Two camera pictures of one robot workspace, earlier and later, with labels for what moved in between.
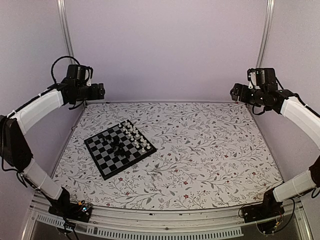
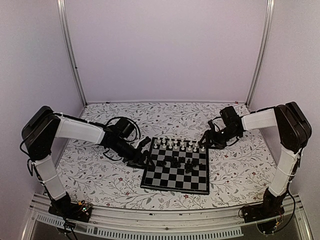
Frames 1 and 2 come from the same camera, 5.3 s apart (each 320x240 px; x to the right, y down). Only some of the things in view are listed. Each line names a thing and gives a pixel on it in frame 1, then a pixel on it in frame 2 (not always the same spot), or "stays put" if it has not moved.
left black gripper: x=95 y=95 → x=136 y=160
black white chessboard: x=114 y=150 → x=177 y=165
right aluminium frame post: x=266 y=33 stays put
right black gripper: x=243 y=97 → x=208 y=134
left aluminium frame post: x=66 y=30 stays put
